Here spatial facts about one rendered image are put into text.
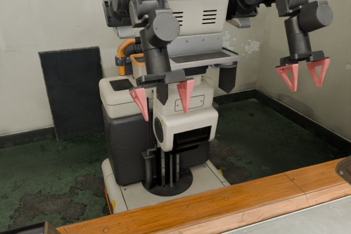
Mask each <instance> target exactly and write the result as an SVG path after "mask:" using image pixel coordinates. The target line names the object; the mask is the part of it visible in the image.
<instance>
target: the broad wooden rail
mask: <svg viewBox="0 0 351 234"><path fill-rule="evenodd" d="M345 158H347V157H344V158H340V159H336V160H332V161H328V162H323V163H319V164H316V165H312V166H308V167H304V168H299V169H295V170H291V171H287V172H283V173H279V174H274V175H270V176H267V177H263V178H259V179H255V180H251V181H246V182H242V183H238V184H234V185H230V186H225V187H222V188H218V189H214V190H210V191H206V192H202V193H197V194H193V195H189V196H185V197H181V198H176V199H173V200H169V201H165V202H161V203H157V204H155V205H148V206H144V207H140V208H136V209H132V210H127V211H124V212H120V213H116V214H112V215H108V216H103V217H99V218H95V219H91V220H87V221H82V222H79V223H75V224H71V225H67V226H63V227H58V228H56V229H57V230H58V231H59V232H60V233H61V234H221V233H225V232H229V231H232V230H235V229H239V228H242V227H246V226H249V225H252V224H256V223H260V222H262V221H266V220H269V219H272V218H276V217H279V216H282V215H286V214H290V213H293V212H296V211H299V210H303V209H306V208H309V207H313V206H317V205H320V204H323V203H327V202H330V201H333V200H337V199H339V198H343V197H347V196H350V195H351V185H349V184H348V183H347V182H346V181H344V180H343V179H342V178H340V177H339V176H338V175H337V174H336V172H335V168H336V165H337V163H338V162H339V161H341V160H343V159H345Z"/></svg>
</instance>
